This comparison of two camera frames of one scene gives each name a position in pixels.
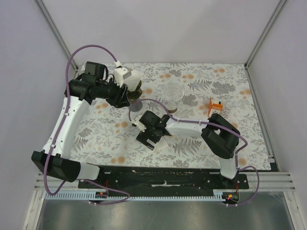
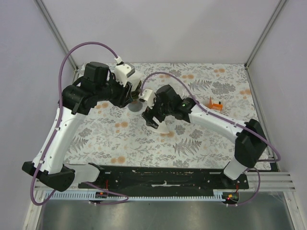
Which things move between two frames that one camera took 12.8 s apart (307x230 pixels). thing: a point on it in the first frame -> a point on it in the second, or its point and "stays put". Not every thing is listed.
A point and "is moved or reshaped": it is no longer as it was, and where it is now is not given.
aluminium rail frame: (278, 181) stays put
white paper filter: (161, 144) is moved or reshaped
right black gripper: (143, 137) -> (149, 114)
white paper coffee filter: (132, 83) stays put
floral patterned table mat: (104, 135) stays put
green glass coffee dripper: (135, 95) stays put
